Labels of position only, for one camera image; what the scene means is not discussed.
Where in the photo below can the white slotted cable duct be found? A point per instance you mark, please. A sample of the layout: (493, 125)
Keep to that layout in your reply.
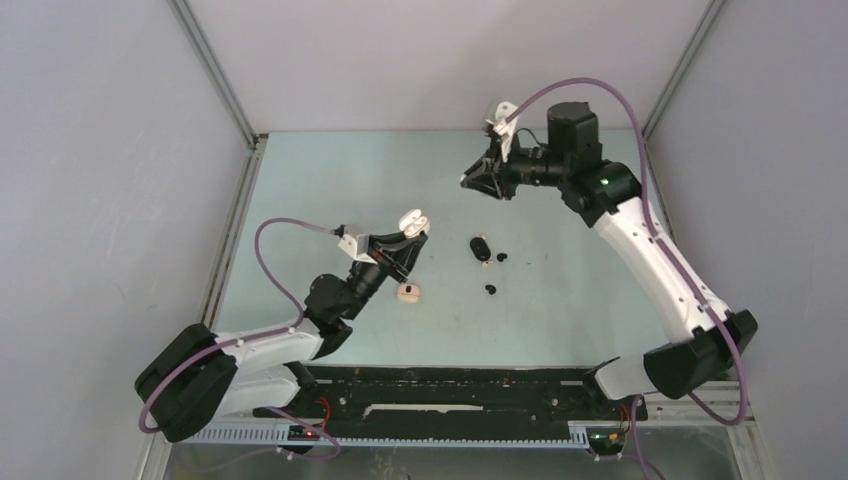
(287, 434)

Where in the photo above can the aluminium corner post left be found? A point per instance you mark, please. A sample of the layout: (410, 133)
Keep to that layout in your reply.
(209, 61)

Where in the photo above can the aluminium corner post right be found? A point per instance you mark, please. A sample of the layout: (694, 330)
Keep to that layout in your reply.
(683, 65)

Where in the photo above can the beige earbud charging case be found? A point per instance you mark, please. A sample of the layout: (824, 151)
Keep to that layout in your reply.
(408, 293)

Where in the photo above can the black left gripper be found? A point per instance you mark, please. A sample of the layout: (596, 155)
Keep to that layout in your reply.
(400, 251)

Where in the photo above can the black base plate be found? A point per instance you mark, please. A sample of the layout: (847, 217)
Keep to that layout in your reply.
(445, 427)

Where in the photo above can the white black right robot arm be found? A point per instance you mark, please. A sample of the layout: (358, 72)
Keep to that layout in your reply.
(704, 334)

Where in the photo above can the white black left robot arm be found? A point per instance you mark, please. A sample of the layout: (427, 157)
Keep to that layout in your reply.
(201, 375)

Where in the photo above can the white earbud charging case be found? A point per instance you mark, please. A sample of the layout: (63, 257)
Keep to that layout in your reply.
(414, 223)

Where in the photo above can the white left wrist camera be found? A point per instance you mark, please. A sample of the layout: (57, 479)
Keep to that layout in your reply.
(354, 242)

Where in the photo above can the aluminium corner post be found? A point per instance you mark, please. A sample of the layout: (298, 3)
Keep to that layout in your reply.
(209, 61)
(683, 65)

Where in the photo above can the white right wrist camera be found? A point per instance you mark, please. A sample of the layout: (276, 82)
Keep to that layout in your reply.
(500, 124)

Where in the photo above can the black earbud charging case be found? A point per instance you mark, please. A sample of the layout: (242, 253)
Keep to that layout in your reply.
(480, 249)

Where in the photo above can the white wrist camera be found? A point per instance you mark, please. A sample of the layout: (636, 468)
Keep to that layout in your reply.
(354, 242)
(500, 124)

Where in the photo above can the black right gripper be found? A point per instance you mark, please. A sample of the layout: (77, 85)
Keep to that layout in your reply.
(479, 176)

